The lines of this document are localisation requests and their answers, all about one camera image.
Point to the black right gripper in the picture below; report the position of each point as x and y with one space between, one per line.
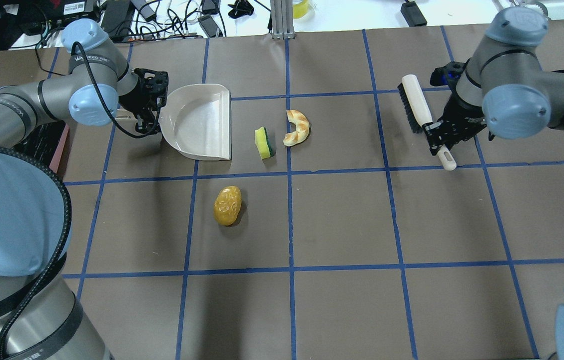
464 121

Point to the beige plastic dustpan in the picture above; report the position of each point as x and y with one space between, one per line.
196 121

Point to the beige hand brush black bristles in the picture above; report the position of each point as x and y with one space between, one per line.
418 112

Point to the yellow green sponge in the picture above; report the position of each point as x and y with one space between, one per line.
263 143

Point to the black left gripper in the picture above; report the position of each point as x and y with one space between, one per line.
132 101

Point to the aluminium frame post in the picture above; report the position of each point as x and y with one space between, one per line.
282 20

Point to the yellow tape roll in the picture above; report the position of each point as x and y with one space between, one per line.
302 8

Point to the yellow toy potato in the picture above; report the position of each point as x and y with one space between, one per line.
227 205

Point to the bin with black bag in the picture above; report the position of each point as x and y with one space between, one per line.
48 144

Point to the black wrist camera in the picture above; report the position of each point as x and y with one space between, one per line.
447 75

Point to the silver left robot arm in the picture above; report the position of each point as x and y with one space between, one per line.
40 317

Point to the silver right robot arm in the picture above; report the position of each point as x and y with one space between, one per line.
501 92

